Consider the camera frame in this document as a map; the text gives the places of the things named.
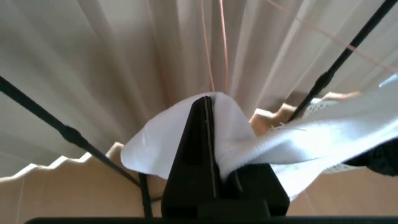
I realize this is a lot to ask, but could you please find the black clothes rack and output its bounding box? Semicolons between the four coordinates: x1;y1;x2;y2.
0;0;398;220

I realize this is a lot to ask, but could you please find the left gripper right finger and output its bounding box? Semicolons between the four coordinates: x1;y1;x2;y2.
206;95;290;217

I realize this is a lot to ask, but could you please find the white laundry basket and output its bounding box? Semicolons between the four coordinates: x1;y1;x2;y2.
304;97;368;174

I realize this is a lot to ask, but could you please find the beige curtain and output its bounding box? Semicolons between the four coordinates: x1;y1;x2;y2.
0;0;398;179

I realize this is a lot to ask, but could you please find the white garment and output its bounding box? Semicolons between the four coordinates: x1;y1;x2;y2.
120;78;398;202

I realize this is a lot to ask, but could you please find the black garment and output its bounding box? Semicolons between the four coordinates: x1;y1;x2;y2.
343;136;398;178

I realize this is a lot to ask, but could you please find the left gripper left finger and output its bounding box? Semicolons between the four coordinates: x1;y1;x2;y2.
160;95;219;219

